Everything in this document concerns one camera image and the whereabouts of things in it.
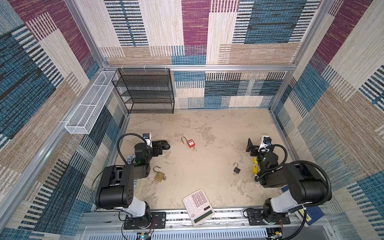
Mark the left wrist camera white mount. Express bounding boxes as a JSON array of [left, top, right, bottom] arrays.
[[143, 133, 152, 147]]

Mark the treehouse paperback book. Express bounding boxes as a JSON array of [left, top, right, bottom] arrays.
[[126, 155, 137, 165]]

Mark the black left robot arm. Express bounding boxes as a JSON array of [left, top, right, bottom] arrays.
[[95, 133, 171, 229]]

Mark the red safety padlock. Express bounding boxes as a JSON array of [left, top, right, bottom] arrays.
[[181, 136, 197, 152]]

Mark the pink calculator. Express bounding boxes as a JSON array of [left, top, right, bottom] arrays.
[[183, 189, 215, 226]]

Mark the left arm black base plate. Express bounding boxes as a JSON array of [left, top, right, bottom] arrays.
[[123, 212, 167, 230]]

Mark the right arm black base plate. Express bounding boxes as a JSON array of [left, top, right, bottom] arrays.
[[243, 208, 291, 226]]

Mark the black stapler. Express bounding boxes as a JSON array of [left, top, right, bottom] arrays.
[[160, 140, 171, 151]]

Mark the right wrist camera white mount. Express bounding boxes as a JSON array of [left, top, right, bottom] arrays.
[[259, 135, 272, 154]]

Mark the dark blue hardcover book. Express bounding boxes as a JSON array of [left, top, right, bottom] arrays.
[[281, 185, 325, 228]]

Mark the black wire shelf rack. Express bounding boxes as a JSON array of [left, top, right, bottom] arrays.
[[112, 68, 175, 114]]

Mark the white wire mesh basket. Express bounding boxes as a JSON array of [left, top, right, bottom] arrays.
[[65, 71, 115, 135]]

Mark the brass padlock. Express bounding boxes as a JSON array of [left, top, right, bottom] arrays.
[[153, 166, 167, 182]]

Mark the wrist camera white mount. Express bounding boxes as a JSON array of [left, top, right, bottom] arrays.
[[259, 135, 272, 154], [143, 133, 152, 147]]

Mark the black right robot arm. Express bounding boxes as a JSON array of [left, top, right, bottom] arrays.
[[243, 136, 332, 240]]

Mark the small black padlock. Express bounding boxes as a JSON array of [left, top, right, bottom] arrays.
[[233, 162, 241, 175]]

